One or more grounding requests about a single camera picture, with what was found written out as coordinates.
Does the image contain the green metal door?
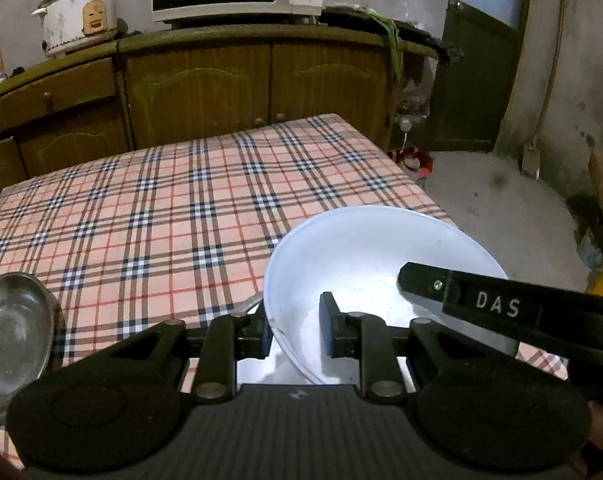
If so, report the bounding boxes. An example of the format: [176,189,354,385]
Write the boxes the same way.
[425,0,535,154]

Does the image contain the large white bowl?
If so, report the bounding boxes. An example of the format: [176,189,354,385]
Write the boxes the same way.
[262,204,521,387]

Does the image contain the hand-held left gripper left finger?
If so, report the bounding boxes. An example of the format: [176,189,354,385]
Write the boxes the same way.
[99,304,273,407]

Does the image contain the green onions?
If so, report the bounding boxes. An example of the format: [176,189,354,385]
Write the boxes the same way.
[364,9,405,83]

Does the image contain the red bag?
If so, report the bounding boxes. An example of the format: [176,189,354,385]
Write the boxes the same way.
[387,146,435,179]

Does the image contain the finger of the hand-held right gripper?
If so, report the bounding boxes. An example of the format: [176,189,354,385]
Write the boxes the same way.
[397,261,448,312]

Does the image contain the plastic bag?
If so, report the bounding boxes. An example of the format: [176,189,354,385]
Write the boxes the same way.
[400,77,431,117]

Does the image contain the plaid tablecloth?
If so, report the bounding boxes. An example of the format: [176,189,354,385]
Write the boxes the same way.
[0,114,569,466]

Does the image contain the white rice cooker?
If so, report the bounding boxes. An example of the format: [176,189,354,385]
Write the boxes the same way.
[32,0,123,58]

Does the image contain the long-handled wooden tool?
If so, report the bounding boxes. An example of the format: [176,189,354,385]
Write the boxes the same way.
[520,0,567,181]

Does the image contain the wooden two-door cabinet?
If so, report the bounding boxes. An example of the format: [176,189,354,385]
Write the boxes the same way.
[116,25,439,153]

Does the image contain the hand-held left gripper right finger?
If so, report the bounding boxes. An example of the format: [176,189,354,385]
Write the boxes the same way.
[318,290,519,405]

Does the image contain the dark board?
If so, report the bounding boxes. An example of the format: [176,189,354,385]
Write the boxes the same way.
[320,4,465,63]

